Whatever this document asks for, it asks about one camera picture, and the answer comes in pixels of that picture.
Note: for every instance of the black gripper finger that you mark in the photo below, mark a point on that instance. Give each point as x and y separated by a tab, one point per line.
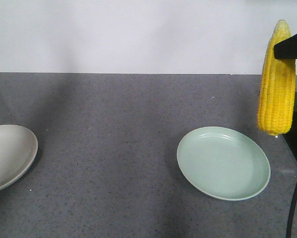
286	49

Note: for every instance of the yellow corn cob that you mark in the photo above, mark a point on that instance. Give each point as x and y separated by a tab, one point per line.
278	86

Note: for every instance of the green round plate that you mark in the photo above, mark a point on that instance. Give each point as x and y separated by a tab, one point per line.
223	163

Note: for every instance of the white round plate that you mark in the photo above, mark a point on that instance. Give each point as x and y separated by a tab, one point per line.
18	149

